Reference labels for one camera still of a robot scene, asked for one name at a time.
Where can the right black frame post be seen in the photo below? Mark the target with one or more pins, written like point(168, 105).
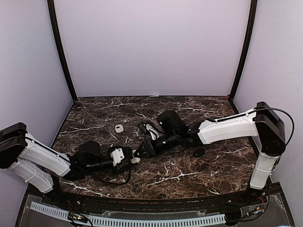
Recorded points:
point(245, 48)

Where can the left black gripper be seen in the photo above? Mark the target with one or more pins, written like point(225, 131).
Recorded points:
point(122, 169)

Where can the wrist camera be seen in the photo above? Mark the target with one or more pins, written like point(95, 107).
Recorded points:
point(117, 155)
point(147, 128)

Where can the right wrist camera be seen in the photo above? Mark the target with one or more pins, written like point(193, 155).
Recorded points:
point(147, 128)

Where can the left black frame post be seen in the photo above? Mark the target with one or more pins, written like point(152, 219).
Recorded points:
point(60, 50)

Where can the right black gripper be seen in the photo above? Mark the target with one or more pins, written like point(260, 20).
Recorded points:
point(149, 147)

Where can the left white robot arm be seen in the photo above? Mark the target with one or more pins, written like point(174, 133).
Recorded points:
point(40, 165)

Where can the black frame post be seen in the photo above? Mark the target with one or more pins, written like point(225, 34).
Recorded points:
point(245, 48)
point(60, 50)

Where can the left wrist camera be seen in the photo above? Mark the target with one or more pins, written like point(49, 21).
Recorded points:
point(117, 155)

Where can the black front rail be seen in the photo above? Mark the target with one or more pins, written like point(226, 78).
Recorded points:
point(96, 203)

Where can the white charging case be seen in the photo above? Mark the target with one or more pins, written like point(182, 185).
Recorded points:
point(119, 128)
point(135, 160)

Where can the black charging case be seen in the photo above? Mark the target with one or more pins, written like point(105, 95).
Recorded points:
point(198, 152)

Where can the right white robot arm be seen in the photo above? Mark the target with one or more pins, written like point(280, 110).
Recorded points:
point(261, 121)

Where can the white slotted cable duct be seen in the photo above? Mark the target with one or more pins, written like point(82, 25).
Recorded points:
point(127, 219)

